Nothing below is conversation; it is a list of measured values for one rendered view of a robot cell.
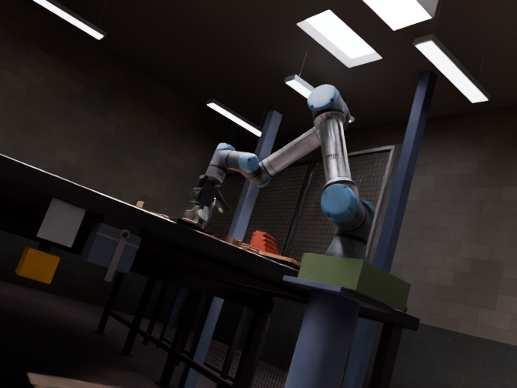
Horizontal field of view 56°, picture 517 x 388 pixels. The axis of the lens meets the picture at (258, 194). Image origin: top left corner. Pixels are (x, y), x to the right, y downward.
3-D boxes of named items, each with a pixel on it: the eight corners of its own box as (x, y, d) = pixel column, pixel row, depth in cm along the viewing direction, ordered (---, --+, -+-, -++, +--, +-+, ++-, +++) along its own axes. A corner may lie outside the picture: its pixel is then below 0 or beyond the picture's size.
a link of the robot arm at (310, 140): (349, 111, 197) (251, 175, 208) (341, 96, 188) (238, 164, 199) (362, 131, 190) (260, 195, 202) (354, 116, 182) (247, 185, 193)
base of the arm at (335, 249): (374, 274, 167) (380, 247, 169) (350, 261, 157) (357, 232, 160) (338, 269, 178) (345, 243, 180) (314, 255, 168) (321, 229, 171)
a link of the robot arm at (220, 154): (231, 142, 191) (215, 140, 195) (221, 167, 188) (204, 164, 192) (241, 152, 197) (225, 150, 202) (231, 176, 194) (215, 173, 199)
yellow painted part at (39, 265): (50, 285, 136) (81, 206, 141) (17, 275, 132) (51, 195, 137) (45, 282, 143) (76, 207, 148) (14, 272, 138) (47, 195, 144)
